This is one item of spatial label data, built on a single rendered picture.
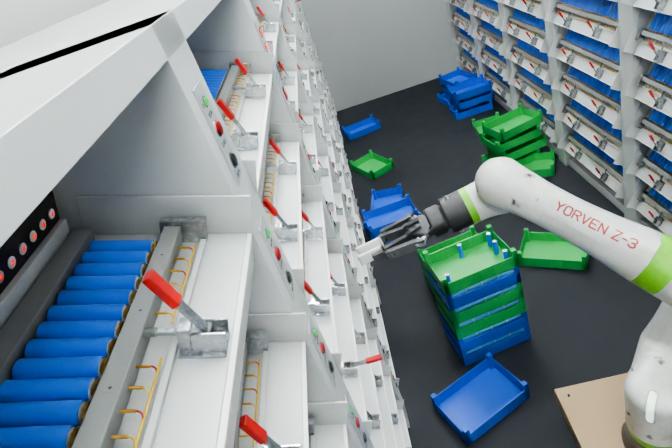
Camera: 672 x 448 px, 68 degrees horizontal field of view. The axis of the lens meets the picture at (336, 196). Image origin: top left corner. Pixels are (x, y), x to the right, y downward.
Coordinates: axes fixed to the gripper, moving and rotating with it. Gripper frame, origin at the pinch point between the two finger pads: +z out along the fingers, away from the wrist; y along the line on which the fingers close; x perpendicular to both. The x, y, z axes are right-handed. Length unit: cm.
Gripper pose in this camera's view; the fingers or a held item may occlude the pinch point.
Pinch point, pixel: (370, 251)
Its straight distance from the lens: 127.0
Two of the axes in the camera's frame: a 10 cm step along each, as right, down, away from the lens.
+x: -4.7, -7.5, -4.7
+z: -8.8, 4.4, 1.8
